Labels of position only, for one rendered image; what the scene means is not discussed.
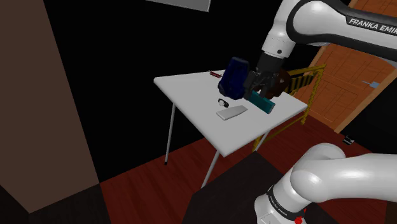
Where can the dark robot stand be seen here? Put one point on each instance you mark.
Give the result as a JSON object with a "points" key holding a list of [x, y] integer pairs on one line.
{"points": [[235, 195]]}

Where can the orange wooden door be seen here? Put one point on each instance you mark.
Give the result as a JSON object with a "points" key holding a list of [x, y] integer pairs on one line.
{"points": [[344, 74]]}

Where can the grey flat remote control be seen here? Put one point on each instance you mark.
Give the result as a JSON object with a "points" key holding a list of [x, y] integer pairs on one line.
{"points": [[232, 112]]}

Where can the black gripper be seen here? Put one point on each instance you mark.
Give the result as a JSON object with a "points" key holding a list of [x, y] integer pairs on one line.
{"points": [[269, 65]]}

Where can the small grey floor object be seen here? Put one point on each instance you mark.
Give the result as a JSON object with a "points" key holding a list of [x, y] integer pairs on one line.
{"points": [[348, 140]]}

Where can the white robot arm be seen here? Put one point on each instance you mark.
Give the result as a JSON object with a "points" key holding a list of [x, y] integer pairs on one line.
{"points": [[322, 183]]}

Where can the brown rounded object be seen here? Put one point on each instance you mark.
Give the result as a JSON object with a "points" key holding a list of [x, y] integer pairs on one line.
{"points": [[282, 81]]}

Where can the small red pen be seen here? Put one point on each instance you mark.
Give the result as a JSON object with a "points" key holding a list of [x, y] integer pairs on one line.
{"points": [[214, 74]]}

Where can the white table with metal legs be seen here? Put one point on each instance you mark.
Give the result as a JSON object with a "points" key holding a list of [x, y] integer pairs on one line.
{"points": [[198, 96]]}

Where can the grey wall picture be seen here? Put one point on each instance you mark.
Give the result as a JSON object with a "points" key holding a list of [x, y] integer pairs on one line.
{"points": [[186, 3]]}

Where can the dark blue backpack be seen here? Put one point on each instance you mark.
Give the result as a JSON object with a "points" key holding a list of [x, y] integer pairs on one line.
{"points": [[234, 77]]}

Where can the black wristwatch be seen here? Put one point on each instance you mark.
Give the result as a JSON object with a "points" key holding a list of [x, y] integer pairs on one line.
{"points": [[223, 102]]}

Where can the teal box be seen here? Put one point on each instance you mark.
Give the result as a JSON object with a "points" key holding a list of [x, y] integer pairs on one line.
{"points": [[264, 104]]}

